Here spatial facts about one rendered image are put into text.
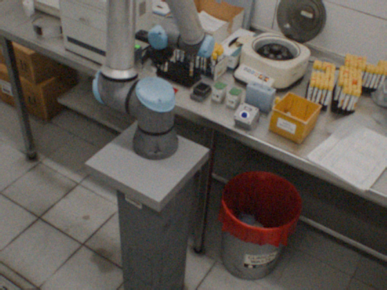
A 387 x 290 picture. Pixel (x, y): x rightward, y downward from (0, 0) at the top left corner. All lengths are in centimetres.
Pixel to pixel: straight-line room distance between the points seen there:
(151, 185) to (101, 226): 111
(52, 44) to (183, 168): 98
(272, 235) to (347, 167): 52
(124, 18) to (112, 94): 24
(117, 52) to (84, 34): 62
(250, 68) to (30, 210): 139
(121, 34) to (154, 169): 42
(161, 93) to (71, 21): 75
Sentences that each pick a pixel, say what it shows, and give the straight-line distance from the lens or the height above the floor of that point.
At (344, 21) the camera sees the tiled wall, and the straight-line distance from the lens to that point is 215.
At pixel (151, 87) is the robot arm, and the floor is 114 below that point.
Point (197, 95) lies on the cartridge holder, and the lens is 185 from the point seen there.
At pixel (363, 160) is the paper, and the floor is 89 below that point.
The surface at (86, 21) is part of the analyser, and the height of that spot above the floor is 105.
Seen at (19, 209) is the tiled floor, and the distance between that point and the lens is 268.
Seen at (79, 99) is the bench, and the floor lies 27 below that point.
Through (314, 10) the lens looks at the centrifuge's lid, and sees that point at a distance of 212.
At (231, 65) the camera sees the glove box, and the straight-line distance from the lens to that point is 203.
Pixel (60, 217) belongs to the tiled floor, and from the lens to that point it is 260.
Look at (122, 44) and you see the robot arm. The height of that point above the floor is 126.
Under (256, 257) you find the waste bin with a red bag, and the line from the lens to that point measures 218.
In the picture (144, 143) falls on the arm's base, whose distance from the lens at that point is 150.
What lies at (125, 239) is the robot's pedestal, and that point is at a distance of 189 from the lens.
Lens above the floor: 197
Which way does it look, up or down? 42 degrees down
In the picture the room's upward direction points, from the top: 5 degrees clockwise
